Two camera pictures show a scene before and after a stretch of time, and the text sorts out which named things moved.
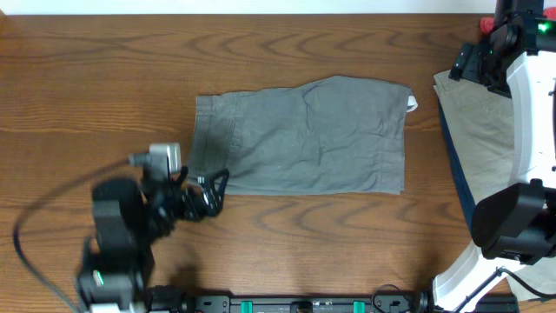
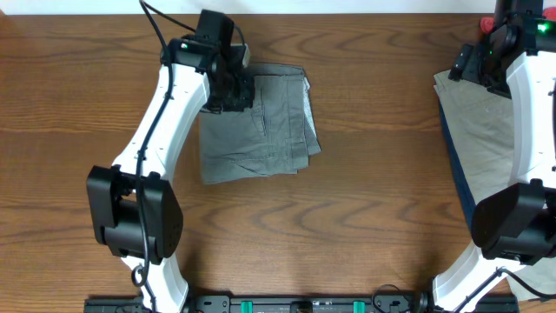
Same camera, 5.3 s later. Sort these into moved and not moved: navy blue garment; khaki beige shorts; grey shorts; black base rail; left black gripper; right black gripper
Moved: grey shorts; left black gripper
Not moved: black base rail; right black gripper; navy blue garment; khaki beige shorts
